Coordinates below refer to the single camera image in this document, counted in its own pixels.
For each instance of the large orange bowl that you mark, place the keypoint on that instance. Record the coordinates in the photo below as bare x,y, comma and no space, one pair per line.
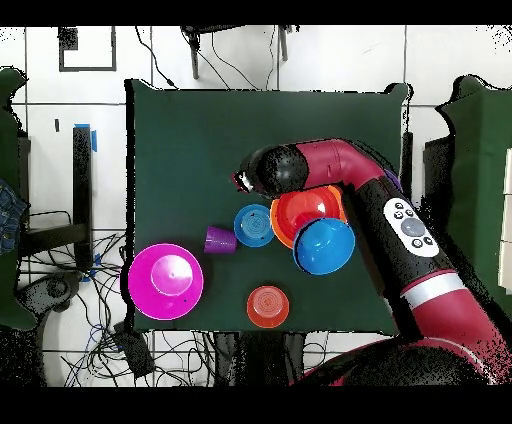
276,228

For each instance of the black camera tripod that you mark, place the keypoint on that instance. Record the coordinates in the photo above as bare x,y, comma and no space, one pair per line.
194,60

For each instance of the black metal stand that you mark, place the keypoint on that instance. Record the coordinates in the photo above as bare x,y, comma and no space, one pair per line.
82,180

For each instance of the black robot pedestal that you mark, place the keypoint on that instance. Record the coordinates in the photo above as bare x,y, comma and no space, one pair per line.
260,352

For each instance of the grey square floor frame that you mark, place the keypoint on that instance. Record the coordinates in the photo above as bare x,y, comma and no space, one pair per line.
88,69

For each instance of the black power strip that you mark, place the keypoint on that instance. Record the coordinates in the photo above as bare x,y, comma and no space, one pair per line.
136,354

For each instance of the large blue bowl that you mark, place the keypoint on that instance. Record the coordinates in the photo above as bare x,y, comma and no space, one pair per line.
324,248

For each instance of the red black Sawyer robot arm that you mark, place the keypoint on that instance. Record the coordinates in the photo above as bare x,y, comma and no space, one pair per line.
340,164

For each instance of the small blue bowl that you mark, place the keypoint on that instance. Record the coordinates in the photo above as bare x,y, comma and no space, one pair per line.
254,226

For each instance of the wide red-orange bowl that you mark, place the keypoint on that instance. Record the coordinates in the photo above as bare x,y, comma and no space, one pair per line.
304,208

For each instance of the small red-orange bowl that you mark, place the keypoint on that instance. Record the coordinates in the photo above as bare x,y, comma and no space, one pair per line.
268,306

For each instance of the dark green table cloth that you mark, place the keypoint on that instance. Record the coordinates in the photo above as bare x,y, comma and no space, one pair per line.
200,120

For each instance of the green cloth side table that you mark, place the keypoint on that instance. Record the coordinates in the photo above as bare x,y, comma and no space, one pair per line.
484,160
8,160

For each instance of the large pink bowl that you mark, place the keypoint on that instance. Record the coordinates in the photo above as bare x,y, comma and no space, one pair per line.
166,282

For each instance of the purple cup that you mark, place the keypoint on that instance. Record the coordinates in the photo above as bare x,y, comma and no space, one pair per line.
220,240

